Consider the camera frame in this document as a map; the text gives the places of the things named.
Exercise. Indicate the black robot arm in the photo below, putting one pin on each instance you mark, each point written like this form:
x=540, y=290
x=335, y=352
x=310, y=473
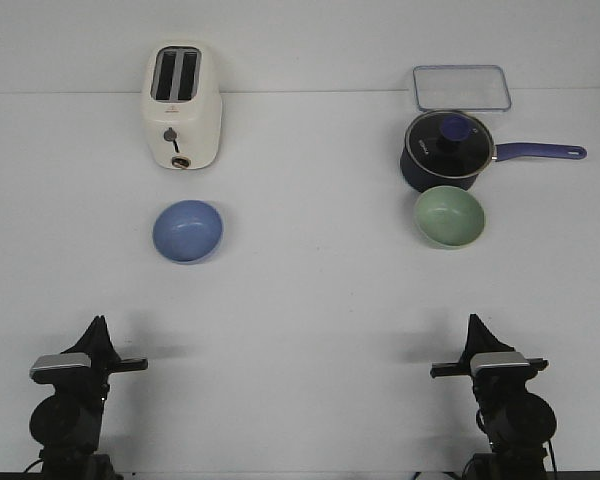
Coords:
x=68, y=423
x=518, y=424

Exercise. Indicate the green bowl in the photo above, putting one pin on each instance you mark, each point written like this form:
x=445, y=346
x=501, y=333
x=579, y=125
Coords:
x=449, y=217

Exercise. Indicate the glass saucepan lid blue knob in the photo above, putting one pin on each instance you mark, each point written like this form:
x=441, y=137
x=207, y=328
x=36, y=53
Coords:
x=449, y=144

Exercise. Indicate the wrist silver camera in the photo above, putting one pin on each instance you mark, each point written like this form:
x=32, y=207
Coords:
x=51, y=369
x=507, y=366

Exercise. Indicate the clear plastic container blue rim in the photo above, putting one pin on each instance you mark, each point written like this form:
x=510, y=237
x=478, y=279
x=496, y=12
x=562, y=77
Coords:
x=471, y=88

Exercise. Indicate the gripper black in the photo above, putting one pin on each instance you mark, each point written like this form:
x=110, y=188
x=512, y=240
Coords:
x=481, y=340
x=91, y=382

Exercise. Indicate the blue bowl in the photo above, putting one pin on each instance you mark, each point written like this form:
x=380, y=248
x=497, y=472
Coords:
x=187, y=231

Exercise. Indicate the dark blue saucepan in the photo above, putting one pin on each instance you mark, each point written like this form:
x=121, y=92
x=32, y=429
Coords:
x=421, y=180

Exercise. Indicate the cream two-slot toaster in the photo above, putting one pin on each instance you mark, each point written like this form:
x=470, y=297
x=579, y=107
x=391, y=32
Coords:
x=181, y=106

